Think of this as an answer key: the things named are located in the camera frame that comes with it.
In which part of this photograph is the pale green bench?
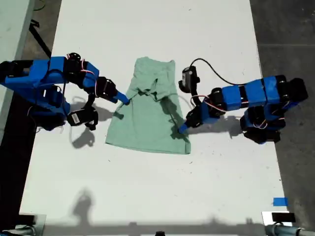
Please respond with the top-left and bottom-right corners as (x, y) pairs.
(0, 0), (35, 146)

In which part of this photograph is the black camera box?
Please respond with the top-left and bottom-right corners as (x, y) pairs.
(178, 65), (200, 93)
(66, 107), (99, 131)

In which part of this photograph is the pale green T-shirt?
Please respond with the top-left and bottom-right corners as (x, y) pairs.
(105, 56), (191, 155)

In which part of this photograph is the black stand leg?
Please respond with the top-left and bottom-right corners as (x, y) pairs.
(28, 20), (52, 59)

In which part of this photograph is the black camera cable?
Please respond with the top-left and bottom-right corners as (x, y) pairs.
(189, 58), (248, 87)
(62, 82), (68, 115)

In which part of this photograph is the black mat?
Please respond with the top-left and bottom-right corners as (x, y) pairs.
(0, 83), (49, 223)

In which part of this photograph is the small black box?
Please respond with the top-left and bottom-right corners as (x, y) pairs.
(15, 214), (35, 225)
(271, 212), (296, 223)

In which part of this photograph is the blue tape strip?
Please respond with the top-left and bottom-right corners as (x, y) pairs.
(273, 197), (288, 207)

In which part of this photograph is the thin white cable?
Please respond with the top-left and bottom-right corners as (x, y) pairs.
(177, 95), (195, 110)

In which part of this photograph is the short black camera stalk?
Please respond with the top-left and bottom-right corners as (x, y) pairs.
(190, 90), (199, 108)
(85, 94), (96, 110)

